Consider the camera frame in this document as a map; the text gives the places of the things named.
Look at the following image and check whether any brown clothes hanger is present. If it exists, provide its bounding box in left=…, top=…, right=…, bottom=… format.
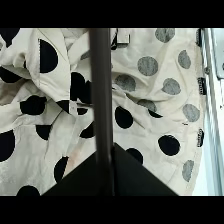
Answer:
left=88, top=28, right=115, bottom=197

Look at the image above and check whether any cream polka-dot shirt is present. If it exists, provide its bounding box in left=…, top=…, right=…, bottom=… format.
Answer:
left=0, top=28, right=206, bottom=197

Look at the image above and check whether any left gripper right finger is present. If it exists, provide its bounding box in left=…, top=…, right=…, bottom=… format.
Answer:
left=112, top=142, right=178, bottom=197

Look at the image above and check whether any silver frame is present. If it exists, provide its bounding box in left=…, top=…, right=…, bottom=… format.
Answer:
left=201, top=28, right=224, bottom=197

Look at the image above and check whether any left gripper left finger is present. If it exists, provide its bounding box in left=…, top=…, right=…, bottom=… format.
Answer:
left=41, top=151, right=100, bottom=197

